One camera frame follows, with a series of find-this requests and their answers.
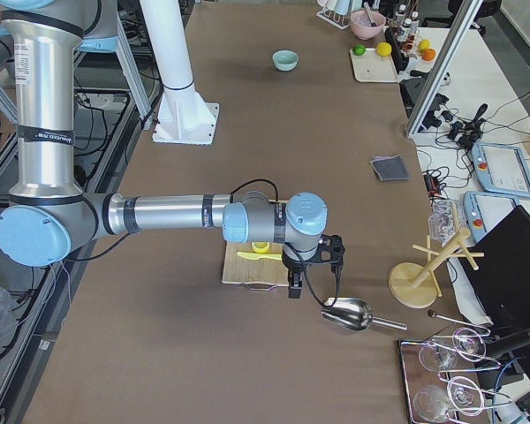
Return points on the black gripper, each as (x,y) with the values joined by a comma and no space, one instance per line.
(293,266)

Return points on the light green ceramic bowl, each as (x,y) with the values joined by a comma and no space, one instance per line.
(285,60)

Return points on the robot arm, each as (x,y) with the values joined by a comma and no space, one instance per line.
(50,216)

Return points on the pink bowl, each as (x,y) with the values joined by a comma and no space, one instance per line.
(361,24)

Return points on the halved lemon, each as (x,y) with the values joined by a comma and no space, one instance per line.
(260,247)

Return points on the yellow plastic knife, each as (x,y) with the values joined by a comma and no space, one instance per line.
(252,256)

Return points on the bamboo cutting board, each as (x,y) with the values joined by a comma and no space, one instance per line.
(256,271)

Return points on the steel scoop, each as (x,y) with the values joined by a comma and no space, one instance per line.
(355,314)

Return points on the wooden mug tree stand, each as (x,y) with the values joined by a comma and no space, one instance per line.
(415,285)

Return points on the folded grey cloth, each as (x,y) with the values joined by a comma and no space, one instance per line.
(389,168)

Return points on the clear plastic container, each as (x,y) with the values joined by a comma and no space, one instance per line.
(446,218)

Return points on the wine glass rack tray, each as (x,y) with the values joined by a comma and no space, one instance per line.
(440,377)

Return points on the blue teach pendant near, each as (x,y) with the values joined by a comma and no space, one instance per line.
(484,211)

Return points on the blue teach pendant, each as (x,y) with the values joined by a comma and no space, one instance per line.
(484,211)
(501,169)

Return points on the black monitor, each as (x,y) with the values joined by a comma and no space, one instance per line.
(502,282)

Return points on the beige rabbit tray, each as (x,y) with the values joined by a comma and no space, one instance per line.
(372,68)

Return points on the blue teach pendant far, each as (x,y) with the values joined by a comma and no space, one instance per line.
(501,169)

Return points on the green lime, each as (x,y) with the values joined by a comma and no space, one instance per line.
(359,50)

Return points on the whole yellow lemon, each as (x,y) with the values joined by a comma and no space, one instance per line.
(383,49)

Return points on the orange fruit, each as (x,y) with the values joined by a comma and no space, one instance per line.
(428,55)

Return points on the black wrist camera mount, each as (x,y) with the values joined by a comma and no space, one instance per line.
(330,250)

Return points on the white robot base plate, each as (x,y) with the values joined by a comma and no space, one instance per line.
(186,119)

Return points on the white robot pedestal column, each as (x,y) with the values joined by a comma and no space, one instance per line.
(167,36)

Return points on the aluminium frame post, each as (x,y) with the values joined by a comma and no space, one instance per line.
(460,25)

